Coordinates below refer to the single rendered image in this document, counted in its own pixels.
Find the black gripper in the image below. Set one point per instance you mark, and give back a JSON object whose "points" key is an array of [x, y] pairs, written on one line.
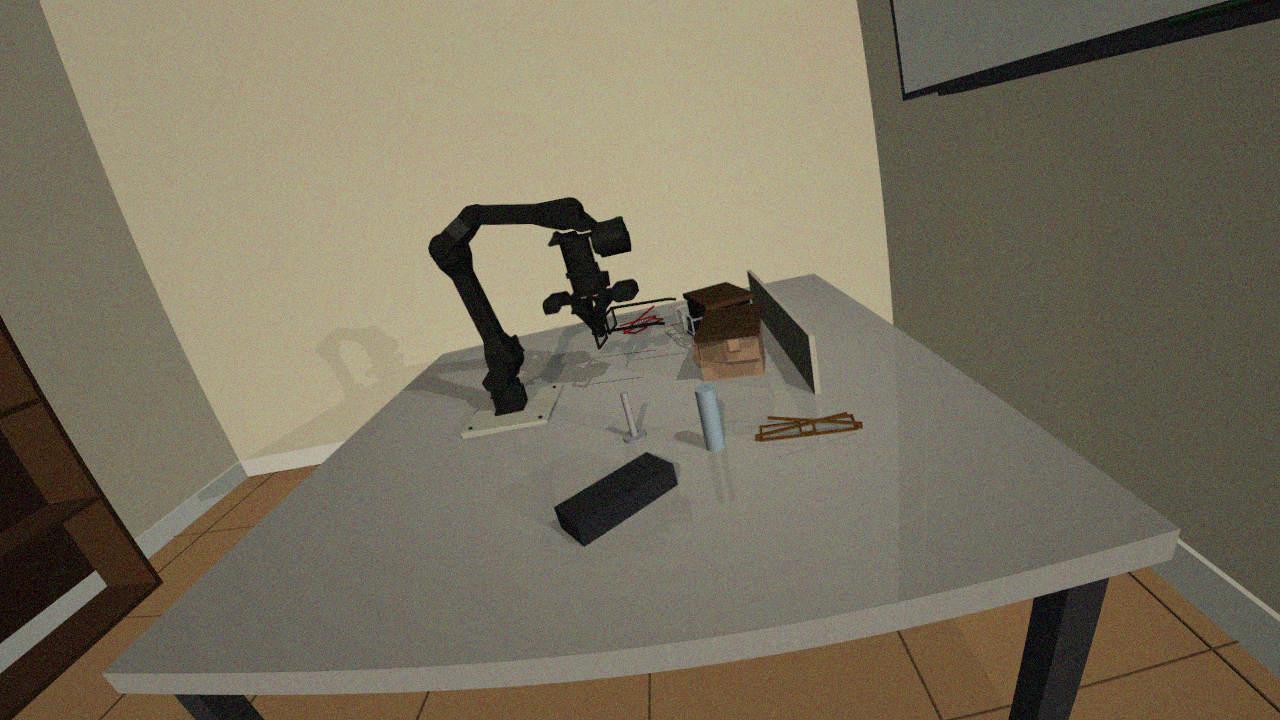
{"points": [[585, 281]]}

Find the brown glasses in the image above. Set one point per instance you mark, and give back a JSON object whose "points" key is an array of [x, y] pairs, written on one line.
{"points": [[837, 423]]}

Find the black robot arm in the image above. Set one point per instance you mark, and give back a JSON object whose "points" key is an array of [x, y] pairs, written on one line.
{"points": [[451, 252]]}

